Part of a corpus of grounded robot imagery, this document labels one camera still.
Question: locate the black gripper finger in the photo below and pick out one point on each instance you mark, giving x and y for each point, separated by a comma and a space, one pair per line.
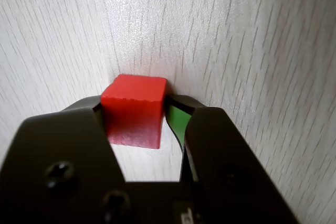
60, 166

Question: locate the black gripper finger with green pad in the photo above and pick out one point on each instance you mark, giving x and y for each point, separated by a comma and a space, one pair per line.
225, 171

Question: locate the red cube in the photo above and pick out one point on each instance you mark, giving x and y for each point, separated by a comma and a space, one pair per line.
134, 113

